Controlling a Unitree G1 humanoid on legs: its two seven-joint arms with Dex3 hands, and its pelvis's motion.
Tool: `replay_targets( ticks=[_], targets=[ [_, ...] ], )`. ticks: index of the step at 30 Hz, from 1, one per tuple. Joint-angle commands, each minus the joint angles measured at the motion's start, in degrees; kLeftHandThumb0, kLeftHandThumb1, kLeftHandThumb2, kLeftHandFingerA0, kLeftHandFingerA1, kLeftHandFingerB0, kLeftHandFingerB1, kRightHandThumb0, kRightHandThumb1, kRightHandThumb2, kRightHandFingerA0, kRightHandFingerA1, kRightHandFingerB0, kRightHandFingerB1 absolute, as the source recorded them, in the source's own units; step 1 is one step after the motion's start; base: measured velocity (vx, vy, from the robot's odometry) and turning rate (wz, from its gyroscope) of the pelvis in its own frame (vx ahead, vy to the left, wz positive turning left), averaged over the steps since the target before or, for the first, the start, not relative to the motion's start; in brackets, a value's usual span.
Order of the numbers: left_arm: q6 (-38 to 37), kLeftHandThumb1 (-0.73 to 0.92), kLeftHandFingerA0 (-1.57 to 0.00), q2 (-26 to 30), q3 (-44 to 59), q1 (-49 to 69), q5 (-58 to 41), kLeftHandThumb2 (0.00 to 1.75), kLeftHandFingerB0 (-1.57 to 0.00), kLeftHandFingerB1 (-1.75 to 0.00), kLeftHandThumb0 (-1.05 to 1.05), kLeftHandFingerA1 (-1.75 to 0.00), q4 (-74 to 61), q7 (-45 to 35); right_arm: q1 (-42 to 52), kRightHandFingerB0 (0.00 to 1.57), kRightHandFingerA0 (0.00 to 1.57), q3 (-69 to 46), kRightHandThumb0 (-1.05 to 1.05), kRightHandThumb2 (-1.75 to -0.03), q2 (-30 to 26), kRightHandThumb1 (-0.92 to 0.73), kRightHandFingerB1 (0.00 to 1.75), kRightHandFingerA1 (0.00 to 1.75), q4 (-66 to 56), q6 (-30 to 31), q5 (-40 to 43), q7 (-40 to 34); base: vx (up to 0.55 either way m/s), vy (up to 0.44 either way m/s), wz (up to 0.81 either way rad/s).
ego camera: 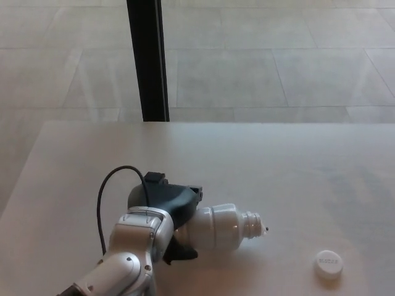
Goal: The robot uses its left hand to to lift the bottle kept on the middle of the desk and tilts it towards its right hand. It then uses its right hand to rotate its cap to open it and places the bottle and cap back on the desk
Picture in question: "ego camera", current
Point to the white screw cap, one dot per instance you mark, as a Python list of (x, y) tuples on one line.
[(328, 261)]

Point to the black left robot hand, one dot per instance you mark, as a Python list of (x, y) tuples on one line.
[(172, 200)]

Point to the black vertical post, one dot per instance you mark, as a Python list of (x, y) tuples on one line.
[(148, 61)]

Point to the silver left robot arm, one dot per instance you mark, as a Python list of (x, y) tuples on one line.
[(132, 240)]

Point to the white plastic bottle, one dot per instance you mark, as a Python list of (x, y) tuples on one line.
[(219, 225)]

